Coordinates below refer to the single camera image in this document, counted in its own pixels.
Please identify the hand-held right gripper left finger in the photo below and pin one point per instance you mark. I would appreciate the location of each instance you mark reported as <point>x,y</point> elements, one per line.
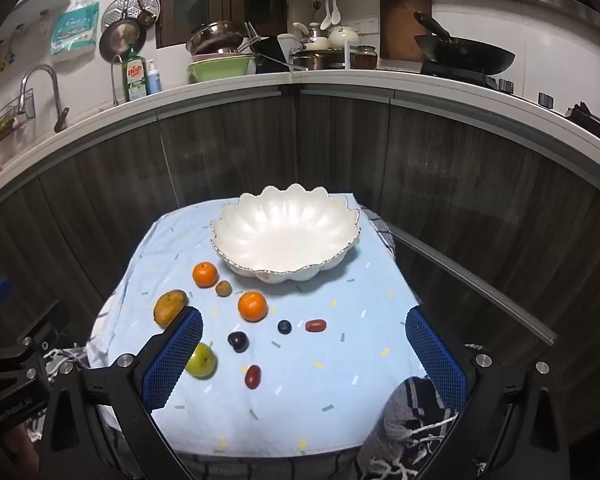
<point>180,355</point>

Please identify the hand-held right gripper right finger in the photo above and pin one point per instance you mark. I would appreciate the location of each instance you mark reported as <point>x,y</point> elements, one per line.
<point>435,355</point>

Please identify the green round fruit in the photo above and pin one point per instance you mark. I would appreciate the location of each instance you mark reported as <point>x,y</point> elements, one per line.
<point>204,360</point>

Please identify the yellow mango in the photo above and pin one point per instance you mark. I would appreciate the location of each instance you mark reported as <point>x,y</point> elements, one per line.
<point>169,307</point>

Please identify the dark purple cherry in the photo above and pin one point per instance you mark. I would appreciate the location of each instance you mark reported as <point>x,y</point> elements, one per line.
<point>238,341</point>

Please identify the red cherry tomato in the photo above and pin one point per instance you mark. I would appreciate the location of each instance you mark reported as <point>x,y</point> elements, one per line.
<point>316,325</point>
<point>252,376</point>

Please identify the brown longan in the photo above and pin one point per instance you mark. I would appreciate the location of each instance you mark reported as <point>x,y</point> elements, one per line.
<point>223,288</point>

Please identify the small tangerine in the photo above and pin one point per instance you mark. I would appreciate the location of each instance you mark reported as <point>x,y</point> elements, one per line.
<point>205,274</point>

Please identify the large tangerine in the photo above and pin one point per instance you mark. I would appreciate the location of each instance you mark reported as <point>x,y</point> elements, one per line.
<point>252,306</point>

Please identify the blueberry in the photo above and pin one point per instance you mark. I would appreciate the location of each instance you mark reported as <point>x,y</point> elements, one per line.
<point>284,327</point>

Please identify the white scalloped bowl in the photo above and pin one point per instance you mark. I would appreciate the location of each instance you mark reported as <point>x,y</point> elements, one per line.
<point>280,230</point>

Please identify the grey checked fringed towel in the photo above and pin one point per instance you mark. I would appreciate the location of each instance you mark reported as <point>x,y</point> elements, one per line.
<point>410,420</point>

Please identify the light blue patterned cloth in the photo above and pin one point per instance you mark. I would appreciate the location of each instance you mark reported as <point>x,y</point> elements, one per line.
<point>330,385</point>

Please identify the steel kitchen faucet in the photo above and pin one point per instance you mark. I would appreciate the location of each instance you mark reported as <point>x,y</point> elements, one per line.
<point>56,92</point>

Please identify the dark wood kitchen cabinet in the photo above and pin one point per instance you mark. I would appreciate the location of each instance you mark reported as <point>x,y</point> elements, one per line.
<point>330,150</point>

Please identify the green dish soap bottle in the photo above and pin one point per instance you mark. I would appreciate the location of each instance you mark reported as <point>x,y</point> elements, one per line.
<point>136,77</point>

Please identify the blue pump bottle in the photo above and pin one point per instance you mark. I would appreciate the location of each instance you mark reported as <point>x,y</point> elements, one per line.
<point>153,79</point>

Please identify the teal plastic package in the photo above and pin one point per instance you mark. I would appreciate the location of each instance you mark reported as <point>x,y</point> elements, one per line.
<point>75,27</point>

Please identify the black stove knob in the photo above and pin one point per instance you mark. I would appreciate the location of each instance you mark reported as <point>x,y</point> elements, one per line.
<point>545,101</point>
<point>505,85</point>

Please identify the black gas stove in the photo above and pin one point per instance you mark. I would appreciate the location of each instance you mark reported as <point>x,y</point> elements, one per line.
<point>460,77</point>

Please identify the black stove grate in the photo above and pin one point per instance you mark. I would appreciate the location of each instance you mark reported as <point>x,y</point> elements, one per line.
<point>592,125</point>

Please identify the hanging round pan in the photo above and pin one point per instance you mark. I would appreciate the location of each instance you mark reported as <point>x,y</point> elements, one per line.
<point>122,42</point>

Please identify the green plastic basin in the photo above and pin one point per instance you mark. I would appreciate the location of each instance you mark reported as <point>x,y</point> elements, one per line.
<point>222,69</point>

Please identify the black wok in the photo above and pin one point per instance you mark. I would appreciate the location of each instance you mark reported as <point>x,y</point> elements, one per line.
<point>462,52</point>

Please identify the glass jar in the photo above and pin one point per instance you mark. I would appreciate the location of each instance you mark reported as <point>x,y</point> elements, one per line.
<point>366,57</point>

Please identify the steel steamer plate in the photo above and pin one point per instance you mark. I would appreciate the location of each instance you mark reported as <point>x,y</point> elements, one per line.
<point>130,7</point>

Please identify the steel cooking pot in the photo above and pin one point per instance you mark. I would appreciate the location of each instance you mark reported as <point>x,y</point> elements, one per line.
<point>320,60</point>

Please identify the steel mixing pot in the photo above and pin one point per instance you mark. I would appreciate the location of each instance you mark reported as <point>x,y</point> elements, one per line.
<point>215,37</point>

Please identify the white mug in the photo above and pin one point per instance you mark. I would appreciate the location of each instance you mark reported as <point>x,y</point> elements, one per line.
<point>287,44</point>

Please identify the white teapot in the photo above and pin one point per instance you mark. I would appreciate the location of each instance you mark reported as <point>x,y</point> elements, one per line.
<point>343,37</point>

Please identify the wooden cutting board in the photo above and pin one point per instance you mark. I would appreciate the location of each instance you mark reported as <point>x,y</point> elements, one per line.
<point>405,22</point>

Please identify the white spoon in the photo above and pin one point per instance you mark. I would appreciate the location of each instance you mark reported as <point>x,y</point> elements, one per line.
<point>326,17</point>
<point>335,12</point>

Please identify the white wall outlet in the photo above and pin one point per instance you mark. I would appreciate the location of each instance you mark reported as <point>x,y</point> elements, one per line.
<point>365,24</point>

